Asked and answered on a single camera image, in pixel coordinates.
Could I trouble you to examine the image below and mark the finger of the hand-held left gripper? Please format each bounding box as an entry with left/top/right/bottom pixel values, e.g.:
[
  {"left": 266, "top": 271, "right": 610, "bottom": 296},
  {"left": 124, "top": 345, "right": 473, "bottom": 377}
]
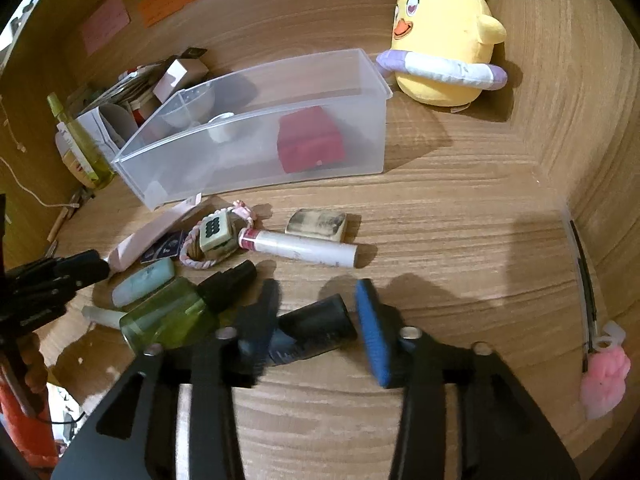
[{"left": 7, "top": 249, "right": 111, "bottom": 311}]

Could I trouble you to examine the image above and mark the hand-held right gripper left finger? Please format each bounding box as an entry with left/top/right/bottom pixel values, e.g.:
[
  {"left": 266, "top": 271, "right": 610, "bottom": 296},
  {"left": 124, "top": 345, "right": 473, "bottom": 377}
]
[{"left": 50, "top": 278, "right": 281, "bottom": 480}]

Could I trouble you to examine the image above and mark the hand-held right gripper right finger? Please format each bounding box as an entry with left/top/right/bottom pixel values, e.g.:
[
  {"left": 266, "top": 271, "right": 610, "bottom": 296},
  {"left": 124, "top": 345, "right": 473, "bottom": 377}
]
[{"left": 355, "top": 278, "right": 581, "bottom": 480}]

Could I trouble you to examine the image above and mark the dark blue bottle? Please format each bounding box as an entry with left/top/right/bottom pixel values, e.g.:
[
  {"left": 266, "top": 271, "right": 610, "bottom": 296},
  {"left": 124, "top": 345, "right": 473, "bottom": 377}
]
[{"left": 267, "top": 294, "right": 359, "bottom": 367}]

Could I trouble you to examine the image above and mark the pink packet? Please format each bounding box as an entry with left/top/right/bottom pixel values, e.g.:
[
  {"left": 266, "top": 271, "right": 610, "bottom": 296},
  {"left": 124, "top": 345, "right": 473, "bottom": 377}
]
[{"left": 109, "top": 194, "right": 216, "bottom": 276}]

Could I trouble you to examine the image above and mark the white lip balm tube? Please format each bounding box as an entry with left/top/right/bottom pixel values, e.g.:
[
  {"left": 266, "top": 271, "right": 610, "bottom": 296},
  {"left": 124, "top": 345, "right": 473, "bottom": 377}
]
[{"left": 239, "top": 227, "right": 360, "bottom": 268}]

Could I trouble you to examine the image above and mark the green bottle with black cap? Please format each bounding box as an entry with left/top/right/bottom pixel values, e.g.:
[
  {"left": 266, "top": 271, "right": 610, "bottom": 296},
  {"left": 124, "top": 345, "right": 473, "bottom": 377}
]
[{"left": 119, "top": 260, "right": 258, "bottom": 353}]

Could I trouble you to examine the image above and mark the white eraser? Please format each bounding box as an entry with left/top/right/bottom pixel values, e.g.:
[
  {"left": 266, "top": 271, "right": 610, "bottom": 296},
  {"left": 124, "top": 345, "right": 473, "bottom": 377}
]
[{"left": 285, "top": 208, "right": 349, "bottom": 242}]

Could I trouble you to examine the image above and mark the clear plastic storage bin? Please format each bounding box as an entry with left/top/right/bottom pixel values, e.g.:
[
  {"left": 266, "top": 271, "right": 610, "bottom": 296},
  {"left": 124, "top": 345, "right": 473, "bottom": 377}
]
[{"left": 111, "top": 48, "right": 394, "bottom": 211}]

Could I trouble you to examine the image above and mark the person's left forearm orange sleeve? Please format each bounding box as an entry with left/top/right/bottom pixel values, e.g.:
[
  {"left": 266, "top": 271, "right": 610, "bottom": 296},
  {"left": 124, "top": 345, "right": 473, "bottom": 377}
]
[{"left": 0, "top": 355, "right": 57, "bottom": 467}]

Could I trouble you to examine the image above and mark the person's left hand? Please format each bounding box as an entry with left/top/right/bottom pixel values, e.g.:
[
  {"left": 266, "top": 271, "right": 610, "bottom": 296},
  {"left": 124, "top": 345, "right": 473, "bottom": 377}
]
[{"left": 19, "top": 332, "right": 49, "bottom": 397}]

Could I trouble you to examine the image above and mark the light blue tube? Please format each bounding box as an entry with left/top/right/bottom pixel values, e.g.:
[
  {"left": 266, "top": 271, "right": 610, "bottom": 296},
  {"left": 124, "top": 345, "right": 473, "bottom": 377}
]
[{"left": 111, "top": 259, "right": 176, "bottom": 307}]

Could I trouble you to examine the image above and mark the dark printed card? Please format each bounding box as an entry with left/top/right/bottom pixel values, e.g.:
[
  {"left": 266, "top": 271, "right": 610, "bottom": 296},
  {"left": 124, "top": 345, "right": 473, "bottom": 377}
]
[{"left": 140, "top": 232, "right": 187, "bottom": 264}]

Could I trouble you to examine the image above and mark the mahjong tile charm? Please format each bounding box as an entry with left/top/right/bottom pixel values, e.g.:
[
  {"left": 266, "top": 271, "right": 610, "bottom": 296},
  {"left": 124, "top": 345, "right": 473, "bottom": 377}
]
[{"left": 199, "top": 212, "right": 236, "bottom": 256}]

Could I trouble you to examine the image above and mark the yellow-green spray bottle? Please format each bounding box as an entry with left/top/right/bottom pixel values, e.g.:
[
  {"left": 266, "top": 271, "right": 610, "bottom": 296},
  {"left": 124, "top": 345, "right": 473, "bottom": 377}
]
[{"left": 46, "top": 91, "right": 115, "bottom": 188}]

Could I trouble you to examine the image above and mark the white paper holder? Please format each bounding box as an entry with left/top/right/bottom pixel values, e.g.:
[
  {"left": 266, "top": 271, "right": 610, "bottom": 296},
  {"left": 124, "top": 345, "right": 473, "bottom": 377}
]
[{"left": 75, "top": 102, "right": 138, "bottom": 151}]

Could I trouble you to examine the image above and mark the red box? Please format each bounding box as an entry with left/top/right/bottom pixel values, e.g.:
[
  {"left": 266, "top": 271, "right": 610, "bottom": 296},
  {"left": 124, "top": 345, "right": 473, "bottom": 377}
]
[{"left": 277, "top": 106, "right": 347, "bottom": 175}]

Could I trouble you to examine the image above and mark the stack of papers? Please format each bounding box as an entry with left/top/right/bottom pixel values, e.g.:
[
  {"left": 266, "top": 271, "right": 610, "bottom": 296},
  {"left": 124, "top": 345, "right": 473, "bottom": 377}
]
[{"left": 65, "top": 65, "right": 166, "bottom": 111}]

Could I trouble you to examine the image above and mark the white tape roll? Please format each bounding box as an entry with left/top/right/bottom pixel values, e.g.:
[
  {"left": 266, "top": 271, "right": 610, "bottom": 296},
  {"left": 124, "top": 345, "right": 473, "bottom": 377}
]
[{"left": 207, "top": 112, "right": 239, "bottom": 143}]

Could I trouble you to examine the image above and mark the clear plastic cup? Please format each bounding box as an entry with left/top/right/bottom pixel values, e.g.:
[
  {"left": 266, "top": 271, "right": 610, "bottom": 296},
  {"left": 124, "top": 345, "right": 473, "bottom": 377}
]
[{"left": 162, "top": 85, "right": 217, "bottom": 128}]

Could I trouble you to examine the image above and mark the small white cardboard box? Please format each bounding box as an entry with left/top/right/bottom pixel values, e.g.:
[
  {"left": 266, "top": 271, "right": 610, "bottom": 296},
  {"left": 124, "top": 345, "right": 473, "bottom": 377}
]
[{"left": 152, "top": 57, "right": 208, "bottom": 103}]

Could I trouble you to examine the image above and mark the black pen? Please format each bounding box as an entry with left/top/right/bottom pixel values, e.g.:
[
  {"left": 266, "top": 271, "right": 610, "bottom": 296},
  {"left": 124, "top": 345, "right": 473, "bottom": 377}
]
[{"left": 567, "top": 207, "right": 601, "bottom": 376}]

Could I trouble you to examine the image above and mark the pink paper note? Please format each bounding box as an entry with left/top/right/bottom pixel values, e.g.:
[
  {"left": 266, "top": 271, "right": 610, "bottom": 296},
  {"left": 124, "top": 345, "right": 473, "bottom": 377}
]
[{"left": 80, "top": 0, "right": 132, "bottom": 57}]

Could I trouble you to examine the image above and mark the yellow chick plush toy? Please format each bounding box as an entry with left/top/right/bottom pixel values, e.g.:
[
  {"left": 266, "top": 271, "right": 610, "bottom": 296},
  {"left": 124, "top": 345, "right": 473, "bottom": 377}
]
[{"left": 375, "top": 0, "right": 508, "bottom": 111}]

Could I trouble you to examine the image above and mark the pink braided bracelet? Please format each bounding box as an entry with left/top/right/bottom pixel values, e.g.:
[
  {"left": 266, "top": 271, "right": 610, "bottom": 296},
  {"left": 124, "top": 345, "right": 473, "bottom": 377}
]
[{"left": 179, "top": 201, "right": 256, "bottom": 271}]

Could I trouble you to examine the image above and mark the white cord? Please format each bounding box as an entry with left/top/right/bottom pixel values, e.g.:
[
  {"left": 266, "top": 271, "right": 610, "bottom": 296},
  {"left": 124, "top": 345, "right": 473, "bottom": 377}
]
[{"left": 0, "top": 95, "right": 76, "bottom": 211}]

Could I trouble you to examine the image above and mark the pink plush keychain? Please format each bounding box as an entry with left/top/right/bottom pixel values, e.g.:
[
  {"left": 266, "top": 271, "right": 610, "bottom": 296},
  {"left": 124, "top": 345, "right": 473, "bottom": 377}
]
[{"left": 580, "top": 322, "right": 632, "bottom": 421}]

